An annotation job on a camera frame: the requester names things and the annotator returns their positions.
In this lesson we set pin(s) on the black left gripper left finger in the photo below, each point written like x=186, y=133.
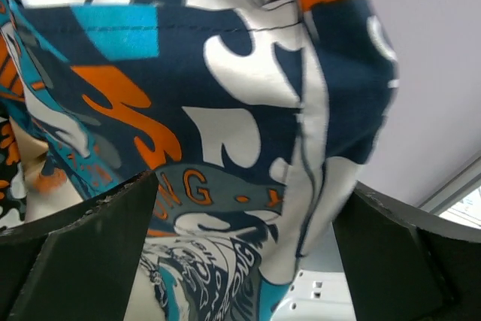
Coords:
x=79, y=263

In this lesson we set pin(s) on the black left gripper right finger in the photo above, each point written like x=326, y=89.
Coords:
x=402, y=263

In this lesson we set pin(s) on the blue patterned shorts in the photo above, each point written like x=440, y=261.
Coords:
x=255, y=115

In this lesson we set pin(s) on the orange camouflage shorts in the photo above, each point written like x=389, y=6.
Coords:
x=12, y=187

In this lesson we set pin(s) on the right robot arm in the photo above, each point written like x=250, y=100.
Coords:
x=316, y=296

